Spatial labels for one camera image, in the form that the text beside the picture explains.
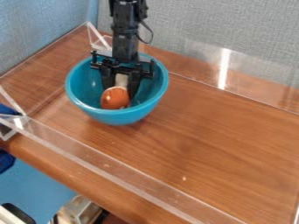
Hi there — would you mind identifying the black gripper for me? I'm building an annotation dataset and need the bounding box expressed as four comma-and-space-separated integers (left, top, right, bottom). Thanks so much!
90, 50, 157, 98

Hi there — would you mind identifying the brown cap toy mushroom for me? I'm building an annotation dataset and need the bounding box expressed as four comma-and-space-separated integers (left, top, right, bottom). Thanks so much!
101, 73, 131, 109

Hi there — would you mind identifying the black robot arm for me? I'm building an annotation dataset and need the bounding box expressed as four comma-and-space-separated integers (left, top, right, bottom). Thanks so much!
90, 0, 157, 98

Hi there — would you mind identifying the blue plastic bowl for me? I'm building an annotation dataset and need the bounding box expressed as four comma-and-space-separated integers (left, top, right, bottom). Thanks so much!
66, 53, 170, 126

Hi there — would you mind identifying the clear acrylic back barrier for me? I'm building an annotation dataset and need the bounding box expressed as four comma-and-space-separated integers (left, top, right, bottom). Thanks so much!
146, 0, 299, 114

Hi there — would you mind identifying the clear acrylic front barrier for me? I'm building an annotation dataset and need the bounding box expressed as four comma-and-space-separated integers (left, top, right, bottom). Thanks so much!
0, 114, 246, 224

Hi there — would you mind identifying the blue cloth object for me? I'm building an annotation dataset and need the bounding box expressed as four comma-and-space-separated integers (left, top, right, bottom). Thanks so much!
0, 103, 20, 174

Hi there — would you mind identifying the black and white object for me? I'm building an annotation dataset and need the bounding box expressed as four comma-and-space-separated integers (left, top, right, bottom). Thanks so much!
0, 203, 36, 224

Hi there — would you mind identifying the clear acrylic corner bracket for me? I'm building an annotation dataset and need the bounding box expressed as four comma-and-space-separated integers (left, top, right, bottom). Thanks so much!
87, 22, 113, 51

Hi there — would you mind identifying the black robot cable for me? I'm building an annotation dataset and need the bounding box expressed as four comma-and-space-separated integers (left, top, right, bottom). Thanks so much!
137, 20, 155, 46

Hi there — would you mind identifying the grey metal frame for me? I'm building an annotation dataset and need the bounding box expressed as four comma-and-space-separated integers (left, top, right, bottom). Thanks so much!
50, 195, 103, 224

